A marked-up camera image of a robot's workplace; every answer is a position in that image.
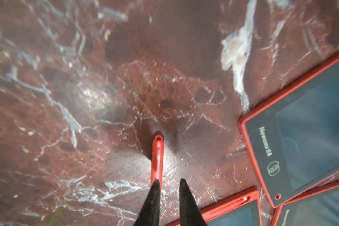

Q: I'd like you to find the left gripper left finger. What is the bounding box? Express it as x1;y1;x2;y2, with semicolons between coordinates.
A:
134;179;161;226

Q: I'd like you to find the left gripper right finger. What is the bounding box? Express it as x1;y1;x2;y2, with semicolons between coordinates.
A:
179;179;207;226

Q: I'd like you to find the red stylus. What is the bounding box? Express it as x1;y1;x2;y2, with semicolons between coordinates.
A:
202;197;248;221
151;135;165;185

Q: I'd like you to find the front left writing tablet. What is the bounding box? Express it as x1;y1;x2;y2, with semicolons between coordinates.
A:
170;187;262;226

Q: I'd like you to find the writing tablet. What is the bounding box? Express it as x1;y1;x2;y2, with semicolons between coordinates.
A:
239;53;339;208
271;180;339;226
170;187;262;226

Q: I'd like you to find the back left writing tablet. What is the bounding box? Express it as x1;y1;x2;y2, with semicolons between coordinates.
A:
239;53;339;208

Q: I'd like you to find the middle right writing tablet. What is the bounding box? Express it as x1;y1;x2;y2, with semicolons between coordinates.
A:
271;180;339;226

